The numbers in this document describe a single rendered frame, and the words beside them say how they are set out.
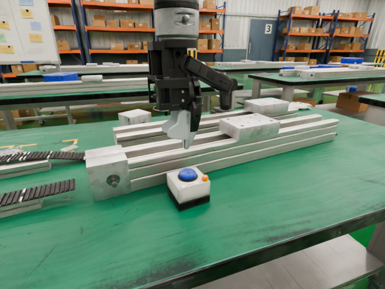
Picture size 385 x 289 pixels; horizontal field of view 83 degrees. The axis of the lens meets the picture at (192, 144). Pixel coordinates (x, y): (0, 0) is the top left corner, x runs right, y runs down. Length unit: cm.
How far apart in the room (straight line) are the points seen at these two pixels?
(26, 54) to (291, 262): 340
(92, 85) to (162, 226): 177
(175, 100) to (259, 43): 1297
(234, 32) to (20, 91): 1126
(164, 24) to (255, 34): 1281
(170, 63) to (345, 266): 117
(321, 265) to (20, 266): 112
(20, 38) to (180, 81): 319
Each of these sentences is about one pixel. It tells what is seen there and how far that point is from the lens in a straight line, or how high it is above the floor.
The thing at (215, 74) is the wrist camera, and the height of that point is 107.
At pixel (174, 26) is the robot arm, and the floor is 115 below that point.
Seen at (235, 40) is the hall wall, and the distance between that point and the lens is 1263.
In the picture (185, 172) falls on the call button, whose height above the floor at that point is 85.
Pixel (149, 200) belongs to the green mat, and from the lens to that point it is 55.
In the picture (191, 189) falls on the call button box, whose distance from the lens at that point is 49.
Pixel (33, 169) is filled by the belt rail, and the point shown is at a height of 79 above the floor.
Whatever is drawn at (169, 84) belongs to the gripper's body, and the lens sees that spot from 39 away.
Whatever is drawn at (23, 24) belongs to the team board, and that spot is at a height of 138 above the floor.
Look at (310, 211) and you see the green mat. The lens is 58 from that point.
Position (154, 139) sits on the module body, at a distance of 75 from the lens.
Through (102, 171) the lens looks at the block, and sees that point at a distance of 54.
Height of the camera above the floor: 111
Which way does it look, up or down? 24 degrees down
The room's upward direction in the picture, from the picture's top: straight up
